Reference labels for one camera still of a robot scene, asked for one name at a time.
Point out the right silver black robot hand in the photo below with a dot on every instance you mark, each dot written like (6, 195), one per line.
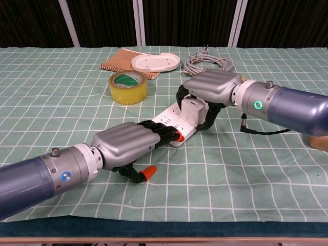
(212, 84)

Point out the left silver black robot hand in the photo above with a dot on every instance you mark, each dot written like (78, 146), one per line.
(123, 143)

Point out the white plug adapter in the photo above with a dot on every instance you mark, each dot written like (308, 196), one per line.
(192, 112)

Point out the white power strip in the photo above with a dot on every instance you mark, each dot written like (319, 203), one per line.
(169, 120)

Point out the left blue silver robot arm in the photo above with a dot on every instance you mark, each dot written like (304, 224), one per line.
(30, 179)

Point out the right blue silver robot arm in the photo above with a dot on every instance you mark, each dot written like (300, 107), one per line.
(294, 107)

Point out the yellow sponge block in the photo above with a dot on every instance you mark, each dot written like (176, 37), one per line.
(243, 77)

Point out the yellow tape roll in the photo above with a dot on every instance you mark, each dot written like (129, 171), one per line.
(128, 96)

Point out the white oval tray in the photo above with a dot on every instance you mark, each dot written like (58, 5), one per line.
(153, 62)

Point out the green white grid tablecloth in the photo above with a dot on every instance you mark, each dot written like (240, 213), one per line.
(51, 102)

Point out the brown spiral notebook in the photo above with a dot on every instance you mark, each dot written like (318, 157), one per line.
(118, 60)

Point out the white partition post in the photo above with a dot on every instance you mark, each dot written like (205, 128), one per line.
(139, 23)
(237, 23)
(69, 23)

